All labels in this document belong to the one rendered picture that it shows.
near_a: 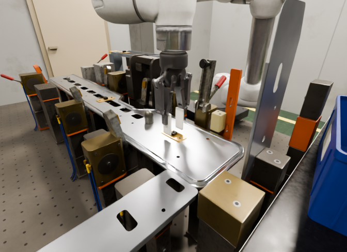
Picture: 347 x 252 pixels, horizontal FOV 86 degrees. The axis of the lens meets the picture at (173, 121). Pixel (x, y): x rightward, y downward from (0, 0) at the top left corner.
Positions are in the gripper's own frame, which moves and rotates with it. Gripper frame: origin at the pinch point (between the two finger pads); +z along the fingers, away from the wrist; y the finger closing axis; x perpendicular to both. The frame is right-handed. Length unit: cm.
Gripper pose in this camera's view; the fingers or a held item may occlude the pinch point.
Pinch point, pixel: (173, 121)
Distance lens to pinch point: 57.4
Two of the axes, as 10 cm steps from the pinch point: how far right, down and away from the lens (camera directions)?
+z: 0.0, 9.0, 4.4
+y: -7.2, 3.1, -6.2
